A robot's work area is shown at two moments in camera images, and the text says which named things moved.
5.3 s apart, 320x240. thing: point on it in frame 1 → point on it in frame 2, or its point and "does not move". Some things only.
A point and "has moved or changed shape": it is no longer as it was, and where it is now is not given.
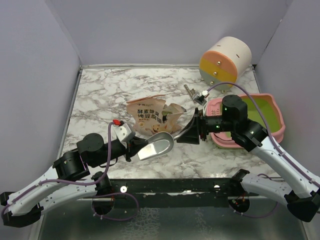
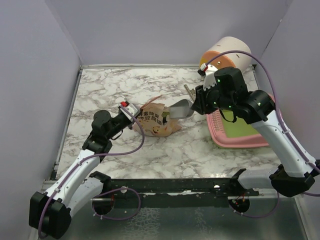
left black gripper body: [118, 150] → [119, 124]
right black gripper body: [210, 124] → [210, 100]
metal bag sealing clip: [191, 93] does not move
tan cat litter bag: [150, 115] has moved or changed shape
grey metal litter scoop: [158, 144] → [181, 109]
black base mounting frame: [171, 192] does not move
